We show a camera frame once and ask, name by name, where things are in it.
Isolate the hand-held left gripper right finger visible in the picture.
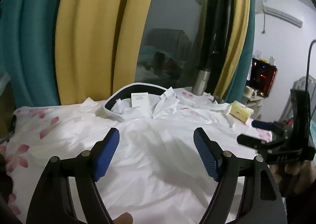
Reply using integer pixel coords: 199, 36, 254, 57
193, 127, 288, 224

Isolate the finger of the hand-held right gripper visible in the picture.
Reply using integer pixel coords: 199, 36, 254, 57
251, 120, 290, 135
236, 134, 274, 151

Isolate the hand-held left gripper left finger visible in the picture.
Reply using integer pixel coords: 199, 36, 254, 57
26, 127, 120, 224

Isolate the white shirt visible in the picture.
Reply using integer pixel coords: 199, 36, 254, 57
62, 83, 258, 224

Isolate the person's right forearm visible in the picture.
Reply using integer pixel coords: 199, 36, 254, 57
281, 189, 316, 224

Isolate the person's right hand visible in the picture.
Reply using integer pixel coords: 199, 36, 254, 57
275, 160, 316, 197

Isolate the person's left hand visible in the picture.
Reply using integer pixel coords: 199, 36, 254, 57
115, 212, 134, 224

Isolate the white cabinet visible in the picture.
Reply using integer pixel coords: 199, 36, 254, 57
243, 95, 263, 121

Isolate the yellow tissue box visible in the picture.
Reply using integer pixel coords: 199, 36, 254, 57
229, 101, 255, 124

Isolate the white slatted chair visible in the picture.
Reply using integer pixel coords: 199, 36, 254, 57
279, 76, 308, 126

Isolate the white mug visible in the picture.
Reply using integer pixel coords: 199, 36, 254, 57
244, 86, 257, 98

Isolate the computer case with red lights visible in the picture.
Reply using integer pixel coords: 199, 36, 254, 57
249, 58, 277, 97

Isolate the white paper card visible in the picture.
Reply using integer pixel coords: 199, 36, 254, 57
131, 93, 149, 108

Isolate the steel tumbler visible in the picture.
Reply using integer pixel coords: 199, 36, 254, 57
193, 68, 211, 96

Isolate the floral bed sheet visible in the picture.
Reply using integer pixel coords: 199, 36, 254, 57
0, 86, 274, 224

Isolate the narrow teal curtain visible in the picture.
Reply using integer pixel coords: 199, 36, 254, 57
243, 0, 256, 83

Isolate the narrow yellow curtain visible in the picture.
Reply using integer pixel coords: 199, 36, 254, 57
213, 0, 251, 102

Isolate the white air conditioner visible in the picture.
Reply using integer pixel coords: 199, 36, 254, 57
255, 0, 304, 28

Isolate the wide yellow curtain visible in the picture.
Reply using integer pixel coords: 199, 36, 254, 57
55, 0, 161, 106

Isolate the dark window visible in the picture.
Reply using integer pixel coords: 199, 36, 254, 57
137, 0, 237, 91

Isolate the wide teal curtain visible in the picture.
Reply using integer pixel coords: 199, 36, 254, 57
0, 0, 72, 108

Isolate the black cable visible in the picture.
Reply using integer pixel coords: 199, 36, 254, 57
306, 40, 316, 92

